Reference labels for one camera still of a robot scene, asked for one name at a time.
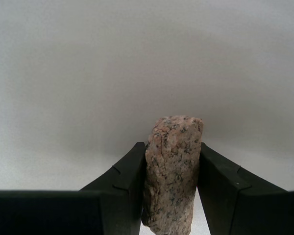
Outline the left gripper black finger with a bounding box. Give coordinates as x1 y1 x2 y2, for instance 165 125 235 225
0 141 147 235
197 141 294 235

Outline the pinkish speckled granite rock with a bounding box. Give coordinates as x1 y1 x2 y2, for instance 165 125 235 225
141 115 204 235

